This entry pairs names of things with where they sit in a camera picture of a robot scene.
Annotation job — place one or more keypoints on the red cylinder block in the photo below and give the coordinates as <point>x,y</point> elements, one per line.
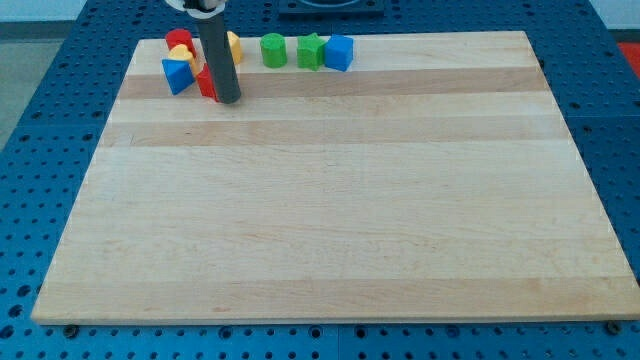
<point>180,36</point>

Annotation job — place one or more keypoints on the green star block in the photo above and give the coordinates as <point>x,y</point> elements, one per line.
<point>310,51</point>

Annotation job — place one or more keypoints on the yellow heart block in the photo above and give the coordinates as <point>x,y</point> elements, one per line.
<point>181,52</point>

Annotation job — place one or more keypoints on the green cylinder block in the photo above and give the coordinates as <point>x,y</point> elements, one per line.
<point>273,50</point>

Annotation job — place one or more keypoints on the blue triangle block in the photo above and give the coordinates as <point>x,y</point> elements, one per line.
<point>178,75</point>

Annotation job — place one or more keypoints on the blue cube block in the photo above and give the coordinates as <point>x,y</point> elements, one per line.
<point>339,52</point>

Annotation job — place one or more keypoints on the yellow block behind tool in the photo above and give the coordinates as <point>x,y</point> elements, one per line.
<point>236,47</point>

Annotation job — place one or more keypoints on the wooden board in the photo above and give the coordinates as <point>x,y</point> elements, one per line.
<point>435,180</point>

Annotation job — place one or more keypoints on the red long block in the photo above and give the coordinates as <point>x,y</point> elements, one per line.
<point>205,83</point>

